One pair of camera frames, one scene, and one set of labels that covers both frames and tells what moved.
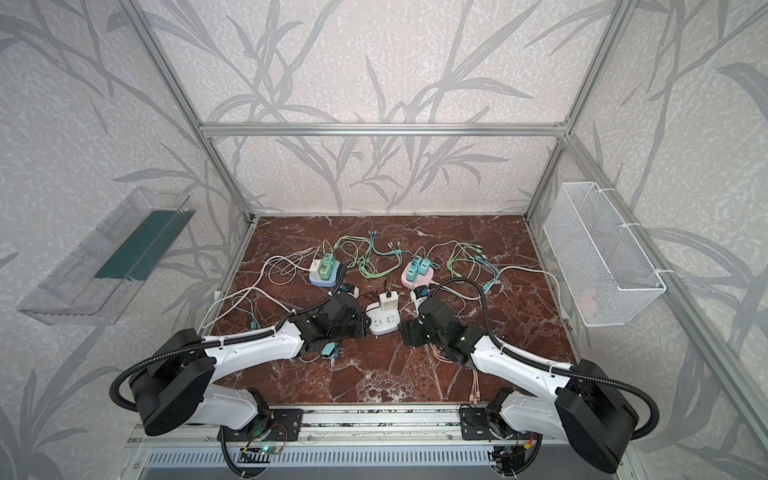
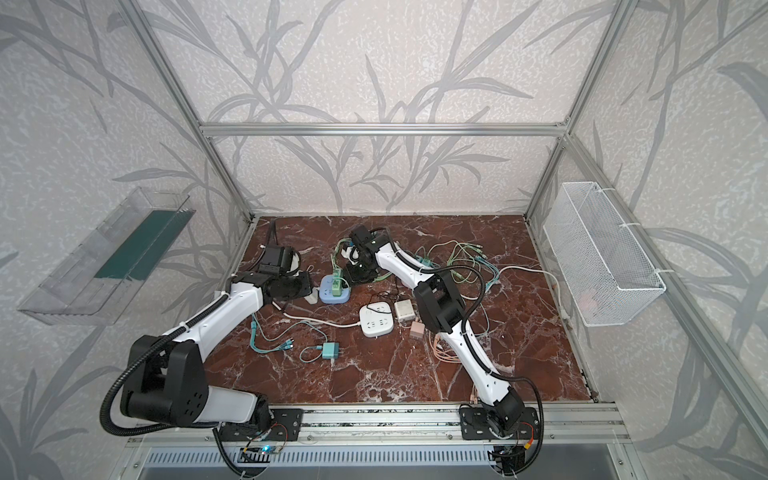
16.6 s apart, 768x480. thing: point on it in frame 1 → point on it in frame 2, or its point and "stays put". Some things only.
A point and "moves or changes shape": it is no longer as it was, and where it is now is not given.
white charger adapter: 389,303 moves or changes shape
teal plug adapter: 330,351 stays put
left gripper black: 359,324 → 273,258
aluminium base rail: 337,425 stays put
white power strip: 383,315 moves or changes shape
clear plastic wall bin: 92,285 stays put
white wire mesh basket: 607,277 stays put
